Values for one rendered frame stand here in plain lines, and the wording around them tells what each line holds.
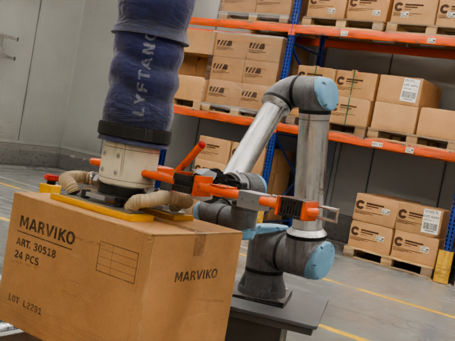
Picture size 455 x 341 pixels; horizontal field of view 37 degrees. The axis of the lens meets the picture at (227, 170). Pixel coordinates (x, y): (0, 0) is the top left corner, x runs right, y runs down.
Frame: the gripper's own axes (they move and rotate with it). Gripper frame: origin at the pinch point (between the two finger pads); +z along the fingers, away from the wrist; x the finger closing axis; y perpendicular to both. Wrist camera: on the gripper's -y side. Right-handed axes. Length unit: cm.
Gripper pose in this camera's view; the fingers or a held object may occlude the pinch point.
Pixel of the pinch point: (197, 185)
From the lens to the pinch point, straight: 197.5
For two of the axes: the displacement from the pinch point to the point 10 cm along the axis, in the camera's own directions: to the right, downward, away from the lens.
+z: -5.4, -0.5, -8.4
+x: 1.8, -9.8, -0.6
